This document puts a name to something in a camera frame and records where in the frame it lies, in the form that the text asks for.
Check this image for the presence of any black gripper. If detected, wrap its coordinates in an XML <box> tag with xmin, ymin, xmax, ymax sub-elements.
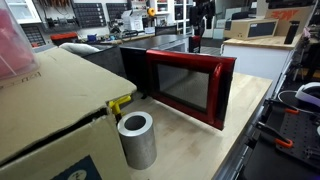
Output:
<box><xmin>195</xmin><ymin>0</ymin><xmax>216</xmax><ymax>33</ymax></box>

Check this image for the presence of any red microwave door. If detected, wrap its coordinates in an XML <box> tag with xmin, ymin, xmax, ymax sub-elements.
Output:
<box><xmin>145</xmin><ymin>48</ymin><xmax>237</xmax><ymax>131</ymax></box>

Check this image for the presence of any white open shelf unit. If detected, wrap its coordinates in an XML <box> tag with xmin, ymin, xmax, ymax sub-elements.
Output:
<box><xmin>149</xmin><ymin>0</ymin><xmax>195</xmax><ymax>36</ymax></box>

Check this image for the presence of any beige appliance box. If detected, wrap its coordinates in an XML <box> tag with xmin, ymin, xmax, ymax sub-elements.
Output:
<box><xmin>223</xmin><ymin>17</ymin><xmax>280</xmax><ymax>41</ymax></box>

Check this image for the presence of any yellow tape roll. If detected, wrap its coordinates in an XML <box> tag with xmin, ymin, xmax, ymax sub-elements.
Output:
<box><xmin>146</xmin><ymin>6</ymin><xmax>157</xmax><ymax>18</ymax></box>

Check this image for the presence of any white table island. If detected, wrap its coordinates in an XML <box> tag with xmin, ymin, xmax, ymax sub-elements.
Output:
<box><xmin>219</xmin><ymin>34</ymin><xmax>303</xmax><ymax>98</ymax></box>

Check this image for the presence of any white carton box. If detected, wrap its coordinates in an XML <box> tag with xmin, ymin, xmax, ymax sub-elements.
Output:
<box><xmin>120</xmin><ymin>9</ymin><xmax>145</xmax><ymax>32</ymax></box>

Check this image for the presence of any wooden workbench shelf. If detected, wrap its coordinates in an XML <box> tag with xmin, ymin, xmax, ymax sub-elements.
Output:
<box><xmin>78</xmin><ymin>32</ymin><xmax>157</xmax><ymax>46</ymax></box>

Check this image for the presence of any cardboard box orange logo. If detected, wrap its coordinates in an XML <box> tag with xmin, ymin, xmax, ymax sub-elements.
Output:
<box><xmin>264</xmin><ymin>4</ymin><xmax>316</xmax><ymax>37</ymax></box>

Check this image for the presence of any black bottle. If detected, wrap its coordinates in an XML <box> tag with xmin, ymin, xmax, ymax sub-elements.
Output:
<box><xmin>283</xmin><ymin>20</ymin><xmax>301</xmax><ymax>45</ymax></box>

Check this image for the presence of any medium black drawer organizer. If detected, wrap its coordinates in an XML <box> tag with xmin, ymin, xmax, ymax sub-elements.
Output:
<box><xmin>105</xmin><ymin>2</ymin><xmax>132</xmax><ymax>22</ymax></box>

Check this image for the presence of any black tripod stand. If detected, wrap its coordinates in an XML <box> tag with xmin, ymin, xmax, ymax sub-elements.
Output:
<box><xmin>290</xmin><ymin>24</ymin><xmax>320</xmax><ymax>83</ymax></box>

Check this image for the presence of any dark gray storage bin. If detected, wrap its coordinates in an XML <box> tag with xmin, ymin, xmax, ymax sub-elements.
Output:
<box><xmin>80</xmin><ymin>44</ymin><xmax>128</xmax><ymax>81</ymax></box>

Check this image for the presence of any blue cup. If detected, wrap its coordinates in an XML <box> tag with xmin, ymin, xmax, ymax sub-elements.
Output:
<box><xmin>86</xmin><ymin>33</ymin><xmax>98</xmax><ymax>43</ymax></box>

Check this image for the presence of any large black drawer organizer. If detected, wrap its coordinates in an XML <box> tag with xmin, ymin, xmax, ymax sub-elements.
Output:
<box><xmin>72</xmin><ymin>2</ymin><xmax>107</xmax><ymax>29</ymax></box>

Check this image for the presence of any yellow clamp tool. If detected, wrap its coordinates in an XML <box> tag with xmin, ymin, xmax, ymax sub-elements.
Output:
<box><xmin>107</xmin><ymin>95</ymin><xmax>132</xmax><ymax>125</ymax></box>

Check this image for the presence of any white cloth bundle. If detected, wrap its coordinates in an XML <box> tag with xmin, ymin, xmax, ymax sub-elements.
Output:
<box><xmin>58</xmin><ymin>42</ymin><xmax>101</xmax><ymax>57</ymax></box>

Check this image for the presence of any metal cylinder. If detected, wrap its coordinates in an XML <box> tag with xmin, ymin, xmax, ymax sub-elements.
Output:
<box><xmin>116</xmin><ymin>111</ymin><xmax>158</xmax><ymax>171</ymax></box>

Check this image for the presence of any red toolbox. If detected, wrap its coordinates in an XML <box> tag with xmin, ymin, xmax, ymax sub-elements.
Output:
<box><xmin>49</xmin><ymin>32</ymin><xmax>79</xmax><ymax>47</ymax></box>

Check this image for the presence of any large cardboard box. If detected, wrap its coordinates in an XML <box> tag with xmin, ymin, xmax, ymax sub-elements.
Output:
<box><xmin>0</xmin><ymin>47</ymin><xmax>138</xmax><ymax>180</ymax></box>

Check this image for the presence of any small black drawer organizer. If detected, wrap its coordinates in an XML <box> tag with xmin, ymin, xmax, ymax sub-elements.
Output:
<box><xmin>20</xmin><ymin>24</ymin><xmax>47</xmax><ymax>48</ymax></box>

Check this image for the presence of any pink clear plastic bin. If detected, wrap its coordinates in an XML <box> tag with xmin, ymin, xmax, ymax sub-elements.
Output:
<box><xmin>0</xmin><ymin>7</ymin><xmax>41</xmax><ymax>83</ymax></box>

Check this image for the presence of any white cable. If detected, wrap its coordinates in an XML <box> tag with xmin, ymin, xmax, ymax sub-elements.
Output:
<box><xmin>277</xmin><ymin>89</ymin><xmax>302</xmax><ymax>108</ymax></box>

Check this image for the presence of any orange handled clamp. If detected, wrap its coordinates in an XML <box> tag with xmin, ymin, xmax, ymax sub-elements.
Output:
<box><xmin>269</xmin><ymin>99</ymin><xmax>300</xmax><ymax>116</ymax></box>
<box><xmin>255</xmin><ymin>121</ymin><xmax>295</xmax><ymax>150</ymax></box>

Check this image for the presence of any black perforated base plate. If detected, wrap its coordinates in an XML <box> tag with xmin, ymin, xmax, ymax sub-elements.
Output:
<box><xmin>275</xmin><ymin>109</ymin><xmax>320</xmax><ymax>169</ymax></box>

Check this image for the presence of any white wall cabinet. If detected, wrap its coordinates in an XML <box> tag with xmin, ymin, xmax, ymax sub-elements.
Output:
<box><xmin>4</xmin><ymin>0</ymin><xmax>43</xmax><ymax>25</ymax></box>

